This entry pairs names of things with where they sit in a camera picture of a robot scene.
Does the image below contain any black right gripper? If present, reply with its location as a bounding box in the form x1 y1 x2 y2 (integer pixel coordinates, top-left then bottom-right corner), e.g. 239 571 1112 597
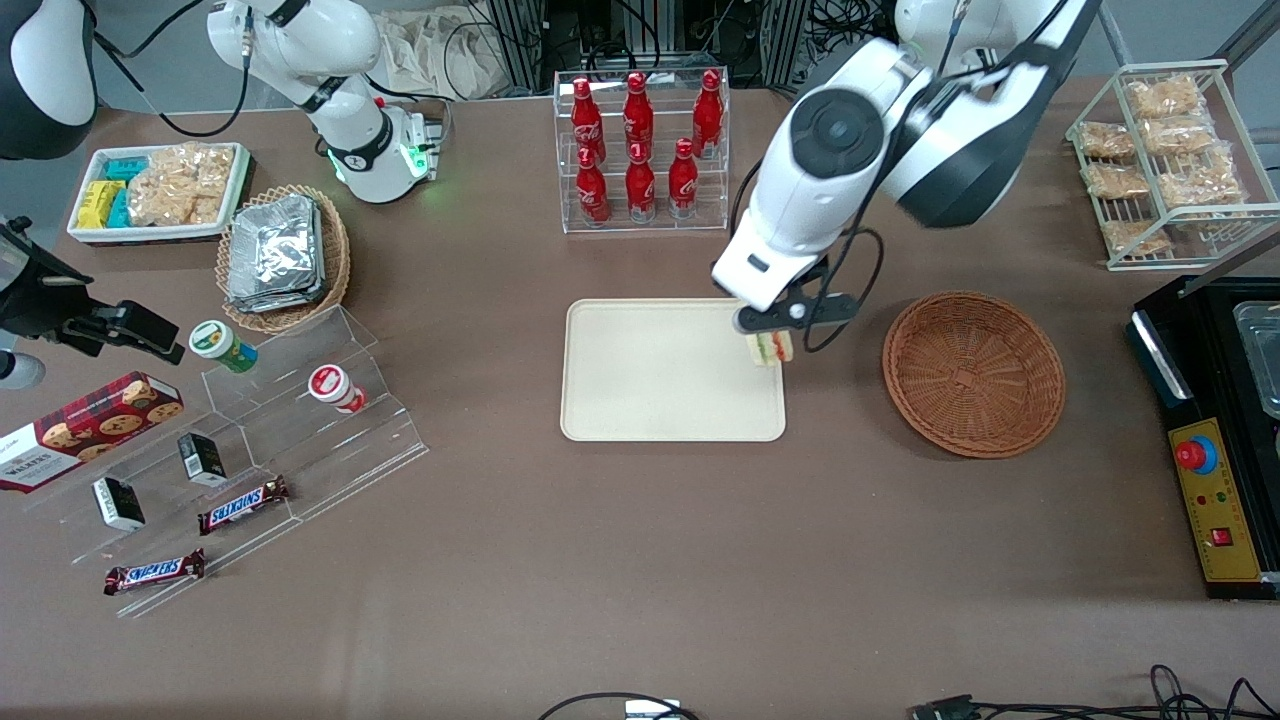
0 218 188 366

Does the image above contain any triangular sandwich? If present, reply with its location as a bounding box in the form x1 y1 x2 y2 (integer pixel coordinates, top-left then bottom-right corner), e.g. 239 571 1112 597
745 330 797 369

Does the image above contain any beige plastic tray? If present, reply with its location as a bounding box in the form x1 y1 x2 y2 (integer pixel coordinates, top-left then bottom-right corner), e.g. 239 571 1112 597
560 298 788 443

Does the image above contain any round brown wicker basket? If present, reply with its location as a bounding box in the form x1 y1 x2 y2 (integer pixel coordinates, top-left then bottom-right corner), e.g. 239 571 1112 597
882 290 1067 460

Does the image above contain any oval tan wicker basket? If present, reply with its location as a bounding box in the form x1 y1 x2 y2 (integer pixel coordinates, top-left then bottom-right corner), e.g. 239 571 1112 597
215 184 353 335

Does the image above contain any white rectangular dish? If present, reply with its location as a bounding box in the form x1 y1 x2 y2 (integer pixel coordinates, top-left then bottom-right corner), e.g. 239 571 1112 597
66 142 252 247

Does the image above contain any red tartan cookie box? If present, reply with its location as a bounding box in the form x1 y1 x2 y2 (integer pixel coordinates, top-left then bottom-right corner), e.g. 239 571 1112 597
0 371 185 495

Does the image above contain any green lidded snack cup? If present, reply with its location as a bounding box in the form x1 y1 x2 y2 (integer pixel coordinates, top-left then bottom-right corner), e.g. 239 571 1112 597
188 319 260 375

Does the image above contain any yellow snack packet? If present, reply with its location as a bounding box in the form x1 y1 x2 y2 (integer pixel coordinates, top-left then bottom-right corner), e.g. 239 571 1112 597
76 180 125 230

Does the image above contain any small black box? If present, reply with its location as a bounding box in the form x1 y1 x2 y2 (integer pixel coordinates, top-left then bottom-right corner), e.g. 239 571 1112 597
91 475 147 533
177 431 229 489

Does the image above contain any clear acrylic bottle rack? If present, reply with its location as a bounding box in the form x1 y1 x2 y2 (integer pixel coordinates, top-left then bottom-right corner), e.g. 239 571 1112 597
553 68 732 236

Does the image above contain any clear bag of crackers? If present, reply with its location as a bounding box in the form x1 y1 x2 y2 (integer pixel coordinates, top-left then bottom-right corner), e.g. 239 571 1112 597
126 143 237 228

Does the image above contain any red cola bottle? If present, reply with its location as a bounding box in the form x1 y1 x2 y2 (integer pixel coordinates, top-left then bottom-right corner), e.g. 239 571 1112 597
692 69 725 160
667 138 701 220
625 143 658 224
570 77 606 167
576 146 612 226
623 72 656 161

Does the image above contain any silver foil packet stack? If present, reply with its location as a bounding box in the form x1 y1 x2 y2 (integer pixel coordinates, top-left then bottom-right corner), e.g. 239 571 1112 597
226 194 328 315

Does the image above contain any brown Snickers bar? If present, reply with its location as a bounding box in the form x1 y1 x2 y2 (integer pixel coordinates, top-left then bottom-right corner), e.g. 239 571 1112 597
103 547 208 598
196 475 292 537

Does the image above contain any red lidded snack cup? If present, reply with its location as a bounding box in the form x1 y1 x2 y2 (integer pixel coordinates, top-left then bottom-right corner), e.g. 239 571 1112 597
307 364 369 415

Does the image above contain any clear acrylic stepped display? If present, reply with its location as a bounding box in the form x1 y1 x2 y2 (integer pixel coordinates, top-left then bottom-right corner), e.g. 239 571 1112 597
20 305 431 620

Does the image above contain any clear bagged pastry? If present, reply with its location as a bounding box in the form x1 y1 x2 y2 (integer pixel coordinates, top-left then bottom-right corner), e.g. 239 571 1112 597
1082 161 1152 202
1127 74 1205 122
1079 121 1137 162
1101 219 1172 257
1158 160 1247 213
1142 115 1221 157

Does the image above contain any beige crumpled cloth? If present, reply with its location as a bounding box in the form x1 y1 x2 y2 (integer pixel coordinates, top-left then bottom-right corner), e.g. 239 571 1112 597
376 8 532 102

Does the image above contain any red emergency stop button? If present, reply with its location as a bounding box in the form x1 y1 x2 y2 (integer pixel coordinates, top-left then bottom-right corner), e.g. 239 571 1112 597
1175 435 1220 476

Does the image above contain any black yellow control box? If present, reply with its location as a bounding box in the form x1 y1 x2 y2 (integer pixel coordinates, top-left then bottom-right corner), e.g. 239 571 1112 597
1127 272 1280 602

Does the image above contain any clear plastic container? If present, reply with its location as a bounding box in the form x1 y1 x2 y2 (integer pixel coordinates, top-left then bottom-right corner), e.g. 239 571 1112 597
1234 300 1280 421

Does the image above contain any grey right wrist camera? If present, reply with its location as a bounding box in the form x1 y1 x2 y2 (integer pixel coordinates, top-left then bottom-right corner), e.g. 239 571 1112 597
0 350 47 392

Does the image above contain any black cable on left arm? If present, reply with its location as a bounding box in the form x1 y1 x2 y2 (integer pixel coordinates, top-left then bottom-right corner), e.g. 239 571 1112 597
800 0 1071 354

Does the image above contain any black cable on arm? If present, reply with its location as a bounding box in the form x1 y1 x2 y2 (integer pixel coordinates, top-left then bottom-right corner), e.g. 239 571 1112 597
800 0 1071 354
93 0 252 139

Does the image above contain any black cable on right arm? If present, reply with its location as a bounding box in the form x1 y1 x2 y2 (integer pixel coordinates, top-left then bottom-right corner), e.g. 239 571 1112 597
93 0 252 139

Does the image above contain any aluminium frame post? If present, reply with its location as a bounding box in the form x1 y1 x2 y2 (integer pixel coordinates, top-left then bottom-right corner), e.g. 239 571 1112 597
488 0 547 93
758 0 812 87

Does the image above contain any black background cable bundle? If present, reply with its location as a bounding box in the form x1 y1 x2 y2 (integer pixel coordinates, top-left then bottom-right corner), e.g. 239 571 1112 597
808 0 909 61

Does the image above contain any black looped floor cable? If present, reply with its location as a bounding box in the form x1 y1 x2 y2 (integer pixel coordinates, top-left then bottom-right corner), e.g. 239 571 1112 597
537 691 702 720

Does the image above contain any white wire rack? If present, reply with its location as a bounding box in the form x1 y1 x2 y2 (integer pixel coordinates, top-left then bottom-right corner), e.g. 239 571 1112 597
1064 58 1280 273

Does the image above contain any black cable connector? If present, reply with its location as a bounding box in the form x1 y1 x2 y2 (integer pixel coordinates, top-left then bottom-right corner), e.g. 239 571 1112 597
910 694 987 720

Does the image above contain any black tangled floor cable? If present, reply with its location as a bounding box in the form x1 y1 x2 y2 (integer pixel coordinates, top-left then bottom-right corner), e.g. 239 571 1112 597
975 664 1280 720

